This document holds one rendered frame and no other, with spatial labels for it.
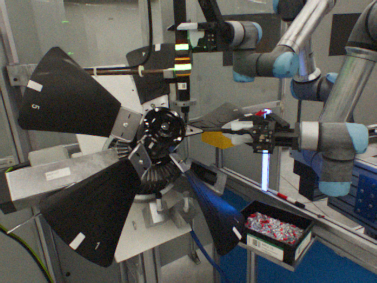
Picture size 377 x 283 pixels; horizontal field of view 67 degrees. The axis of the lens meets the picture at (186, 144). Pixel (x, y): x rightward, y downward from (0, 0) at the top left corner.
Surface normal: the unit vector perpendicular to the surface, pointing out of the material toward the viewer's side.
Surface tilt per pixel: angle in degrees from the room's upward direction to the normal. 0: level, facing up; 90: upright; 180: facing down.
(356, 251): 90
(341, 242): 90
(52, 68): 72
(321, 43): 90
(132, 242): 50
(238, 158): 90
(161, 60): 41
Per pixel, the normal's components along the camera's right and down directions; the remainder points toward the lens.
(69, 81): 0.16, 0.08
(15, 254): 0.54, 0.25
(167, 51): -0.18, -0.52
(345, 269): -0.84, 0.22
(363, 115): 0.17, 0.31
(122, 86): 0.38, -0.42
